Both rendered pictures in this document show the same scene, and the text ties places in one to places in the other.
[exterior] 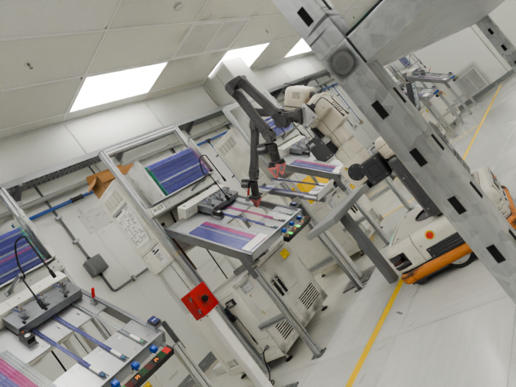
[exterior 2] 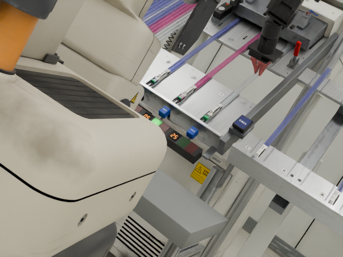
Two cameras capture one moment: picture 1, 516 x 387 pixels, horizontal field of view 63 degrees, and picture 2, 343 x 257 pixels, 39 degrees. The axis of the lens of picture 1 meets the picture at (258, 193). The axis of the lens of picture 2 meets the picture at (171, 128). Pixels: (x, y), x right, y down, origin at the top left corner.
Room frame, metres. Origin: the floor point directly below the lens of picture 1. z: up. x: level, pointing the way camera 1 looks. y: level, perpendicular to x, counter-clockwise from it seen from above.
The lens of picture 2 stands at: (2.58, -1.45, 0.91)
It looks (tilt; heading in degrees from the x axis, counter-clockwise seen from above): 10 degrees down; 74
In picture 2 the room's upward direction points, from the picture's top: 30 degrees clockwise
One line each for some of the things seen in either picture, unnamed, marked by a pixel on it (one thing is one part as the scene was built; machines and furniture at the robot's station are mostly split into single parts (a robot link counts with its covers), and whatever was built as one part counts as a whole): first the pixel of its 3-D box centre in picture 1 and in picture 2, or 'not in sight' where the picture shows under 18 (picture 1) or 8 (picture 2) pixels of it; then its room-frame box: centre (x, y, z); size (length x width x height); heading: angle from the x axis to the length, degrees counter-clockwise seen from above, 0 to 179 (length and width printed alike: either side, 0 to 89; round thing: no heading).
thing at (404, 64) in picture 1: (414, 90); not in sight; (8.20, -3.61, 0.95); 1.36 x 0.82 x 1.90; 50
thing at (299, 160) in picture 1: (326, 192); not in sight; (4.26, -0.55, 0.65); 1.01 x 0.73 x 1.29; 50
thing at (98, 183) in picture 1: (127, 168); not in sight; (3.33, 0.70, 1.82); 0.68 x 0.30 x 0.20; 140
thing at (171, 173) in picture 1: (176, 173); not in sight; (3.22, 0.40, 1.52); 0.51 x 0.13 x 0.27; 140
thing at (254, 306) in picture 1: (259, 309); (161, 183); (3.26, 0.53, 0.31); 0.70 x 0.65 x 0.62; 140
